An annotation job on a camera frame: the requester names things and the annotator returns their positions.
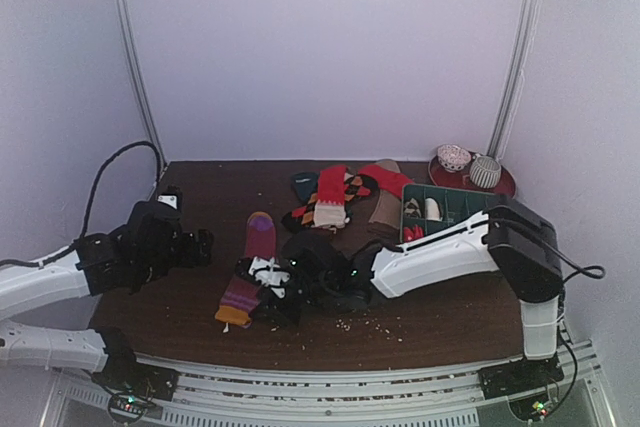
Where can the round controller board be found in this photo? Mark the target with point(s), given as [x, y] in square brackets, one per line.
[532, 408]
[126, 408]

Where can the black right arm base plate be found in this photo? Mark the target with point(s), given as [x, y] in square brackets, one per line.
[519, 376]

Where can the striped grey ceramic cup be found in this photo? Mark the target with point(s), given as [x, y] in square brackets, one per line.
[485, 172]

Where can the aluminium corner post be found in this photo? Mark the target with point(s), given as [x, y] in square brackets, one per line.
[136, 77]
[524, 38]

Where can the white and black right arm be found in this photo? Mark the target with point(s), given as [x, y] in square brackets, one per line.
[504, 237]

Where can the left aluminium corner post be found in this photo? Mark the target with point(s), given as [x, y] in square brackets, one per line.
[136, 77]

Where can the green plastic divided organizer tray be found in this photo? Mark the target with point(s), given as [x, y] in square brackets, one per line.
[456, 206]

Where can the tan and brown ribbed sock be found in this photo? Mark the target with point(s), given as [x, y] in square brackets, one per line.
[385, 219]

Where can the long red sock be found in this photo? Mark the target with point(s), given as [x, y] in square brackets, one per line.
[387, 180]

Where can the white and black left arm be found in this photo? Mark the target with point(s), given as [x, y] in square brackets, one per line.
[86, 268]

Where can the right round controller board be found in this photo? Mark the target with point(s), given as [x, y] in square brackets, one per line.
[532, 408]

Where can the black red yellow argyle sock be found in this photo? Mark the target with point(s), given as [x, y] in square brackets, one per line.
[356, 187]

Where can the dark red round plate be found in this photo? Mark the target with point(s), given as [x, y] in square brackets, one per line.
[439, 176]

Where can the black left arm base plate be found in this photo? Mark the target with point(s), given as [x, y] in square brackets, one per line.
[143, 380]

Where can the right aluminium corner post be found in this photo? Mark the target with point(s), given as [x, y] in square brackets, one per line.
[524, 38]

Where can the red and cream lace sock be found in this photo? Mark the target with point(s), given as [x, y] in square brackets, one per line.
[329, 210]

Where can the left round controller board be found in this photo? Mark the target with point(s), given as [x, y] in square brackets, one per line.
[126, 408]

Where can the dark teal sock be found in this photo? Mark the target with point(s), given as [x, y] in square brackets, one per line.
[304, 185]

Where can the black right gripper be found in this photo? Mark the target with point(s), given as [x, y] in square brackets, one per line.
[279, 298]

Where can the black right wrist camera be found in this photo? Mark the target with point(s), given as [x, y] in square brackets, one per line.
[312, 251]

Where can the patterned white ceramic bowl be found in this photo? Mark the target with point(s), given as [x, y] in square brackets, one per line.
[453, 158]

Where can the rolled argyle sock in tray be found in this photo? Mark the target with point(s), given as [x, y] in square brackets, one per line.
[412, 209]

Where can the rolled red sock in tray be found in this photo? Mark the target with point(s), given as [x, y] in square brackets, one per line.
[413, 233]

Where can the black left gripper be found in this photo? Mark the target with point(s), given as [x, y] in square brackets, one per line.
[189, 257]

